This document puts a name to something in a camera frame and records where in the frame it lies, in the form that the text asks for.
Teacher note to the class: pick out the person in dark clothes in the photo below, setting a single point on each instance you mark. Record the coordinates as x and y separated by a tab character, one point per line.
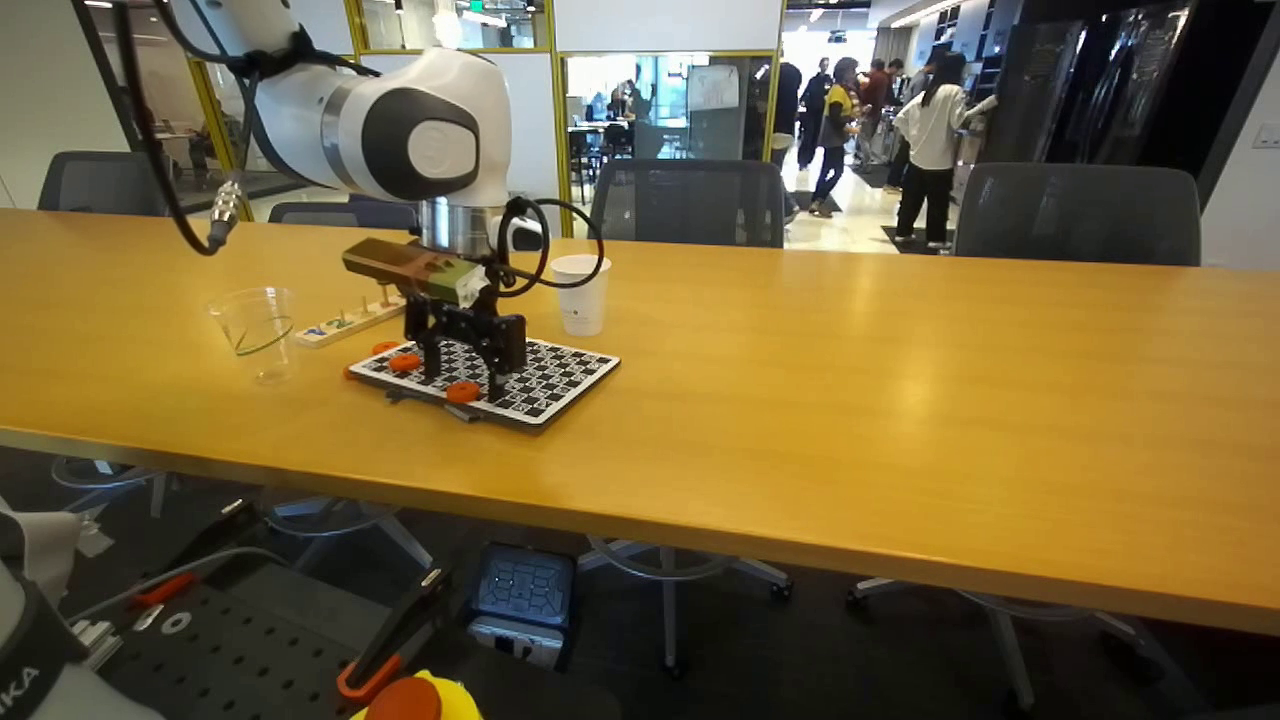
809	107

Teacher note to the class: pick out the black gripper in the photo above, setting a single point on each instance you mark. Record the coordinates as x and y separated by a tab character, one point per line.
465	332

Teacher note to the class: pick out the clear plastic cup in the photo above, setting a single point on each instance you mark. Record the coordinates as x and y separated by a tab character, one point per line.
256	332

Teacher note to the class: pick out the checkered marker calibration board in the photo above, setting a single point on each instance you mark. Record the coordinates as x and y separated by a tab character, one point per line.
544	382

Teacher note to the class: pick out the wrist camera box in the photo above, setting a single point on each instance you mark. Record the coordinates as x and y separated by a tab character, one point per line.
415	268

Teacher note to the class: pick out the black perforated plate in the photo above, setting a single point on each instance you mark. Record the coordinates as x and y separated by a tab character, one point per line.
255	654

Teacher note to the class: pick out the white paper cup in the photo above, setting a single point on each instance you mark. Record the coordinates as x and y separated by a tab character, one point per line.
581	300

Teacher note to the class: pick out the small orange tool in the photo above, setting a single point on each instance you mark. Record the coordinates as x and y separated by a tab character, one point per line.
162	591

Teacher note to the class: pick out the person in yellow shirt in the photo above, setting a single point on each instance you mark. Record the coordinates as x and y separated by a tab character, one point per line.
842	121

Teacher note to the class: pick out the yellow red emergency stop button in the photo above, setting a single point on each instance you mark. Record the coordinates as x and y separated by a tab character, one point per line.
422	703

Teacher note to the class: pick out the person in white shirt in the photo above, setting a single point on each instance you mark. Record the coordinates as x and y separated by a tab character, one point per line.
931	135

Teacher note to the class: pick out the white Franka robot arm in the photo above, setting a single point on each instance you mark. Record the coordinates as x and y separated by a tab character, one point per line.
323	135

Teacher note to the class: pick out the chair star base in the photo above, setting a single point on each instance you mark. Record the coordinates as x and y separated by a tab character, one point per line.
1013	642

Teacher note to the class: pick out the black orange clamp tool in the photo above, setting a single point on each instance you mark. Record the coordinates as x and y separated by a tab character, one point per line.
392	642

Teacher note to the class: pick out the dark grey office chair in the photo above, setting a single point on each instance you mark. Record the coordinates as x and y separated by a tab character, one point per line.
684	202
100	185
344	210
1077	214

